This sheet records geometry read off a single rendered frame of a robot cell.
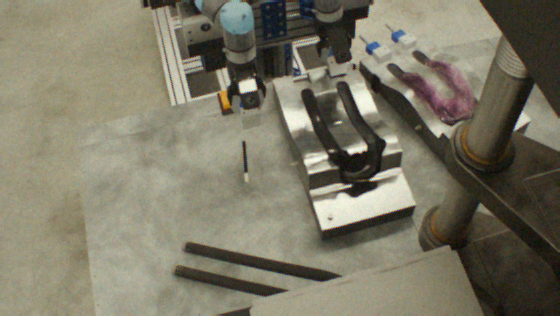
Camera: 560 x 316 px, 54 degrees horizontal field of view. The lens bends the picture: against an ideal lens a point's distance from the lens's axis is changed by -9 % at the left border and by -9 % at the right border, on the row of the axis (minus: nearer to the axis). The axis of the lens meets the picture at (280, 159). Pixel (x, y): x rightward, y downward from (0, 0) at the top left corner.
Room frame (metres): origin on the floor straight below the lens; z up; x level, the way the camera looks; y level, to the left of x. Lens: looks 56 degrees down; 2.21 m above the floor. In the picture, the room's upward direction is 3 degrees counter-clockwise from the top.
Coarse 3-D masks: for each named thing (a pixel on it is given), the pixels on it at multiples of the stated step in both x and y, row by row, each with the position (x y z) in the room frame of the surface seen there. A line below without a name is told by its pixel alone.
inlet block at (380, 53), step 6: (360, 36) 1.38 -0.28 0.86; (366, 42) 1.35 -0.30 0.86; (372, 42) 1.34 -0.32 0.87; (366, 48) 1.33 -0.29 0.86; (372, 48) 1.32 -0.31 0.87; (378, 48) 1.31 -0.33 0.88; (384, 48) 1.30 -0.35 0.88; (372, 54) 1.30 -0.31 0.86; (378, 54) 1.28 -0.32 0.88; (384, 54) 1.28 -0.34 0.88; (390, 54) 1.29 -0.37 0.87; (378, 60) 1.27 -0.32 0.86; (384, 60) 1.27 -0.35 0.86
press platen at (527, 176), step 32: (448, 160) 0.46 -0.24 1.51; (480, 160) 0.43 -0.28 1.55; (512, 160) 0.43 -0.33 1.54; (544, 160) 0.43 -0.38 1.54; (480, 192) 0.40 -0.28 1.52; (512, 192) 0.38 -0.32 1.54; (544, 192) 0.38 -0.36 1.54; (512, 224) 0.35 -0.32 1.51; (544, 224) 0.33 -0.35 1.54; (544, 256) 0.30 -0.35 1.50
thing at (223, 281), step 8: (176, 264) 0.64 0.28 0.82; (176, 272) 0.61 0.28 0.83; (184, 272) 0.61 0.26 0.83; (192, 272) 0.61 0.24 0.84; (200, 272) 0.61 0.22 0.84; (208, 272) 0.60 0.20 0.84; (200, 280) 0.59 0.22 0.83; (208, 280) 0.58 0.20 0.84; (216, 280) 0.58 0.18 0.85; (224, 280) 0.58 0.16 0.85; (232, 280) 0.57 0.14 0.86; (240, 280) 0.57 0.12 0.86; (232, 288) 0.56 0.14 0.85; (240, 288) 0.55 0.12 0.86; (248, 288) 0.55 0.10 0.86; (256, 288) 0.54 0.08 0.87; (264, 288) 0.54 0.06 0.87; (264, 296) 0.53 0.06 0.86
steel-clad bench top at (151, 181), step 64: (128, 128) 1.11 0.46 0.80; (192, 128) 1.09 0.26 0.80; (256, 128) 1.08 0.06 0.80; (128, 192) 0.88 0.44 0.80; (192, 192) 0.87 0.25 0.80; (256, 192) 0.86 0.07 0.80; (128, 256) 0.68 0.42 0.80; (192, 256) 0.67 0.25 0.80; (256, 256) 0.66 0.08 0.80; (320, 256) 0.65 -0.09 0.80; (384, 256) 0.64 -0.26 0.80
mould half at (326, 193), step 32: (352, 64) 1.23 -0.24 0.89; (288, 96) 1.12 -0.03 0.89; (320, 96) 1.11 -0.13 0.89; (288, 128) 1.01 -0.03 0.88; (352, 128) 0.98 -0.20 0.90; (384, 128) 0.96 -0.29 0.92; (320, 160) 0.86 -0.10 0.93; (384, 160) 0.86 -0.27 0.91; (320, 192) 0.81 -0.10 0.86; (352, 192) 0.80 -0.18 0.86; (384, 192) 0.80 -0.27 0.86; (320, 224) 0.71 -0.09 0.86; (352, 224) 0.71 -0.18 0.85
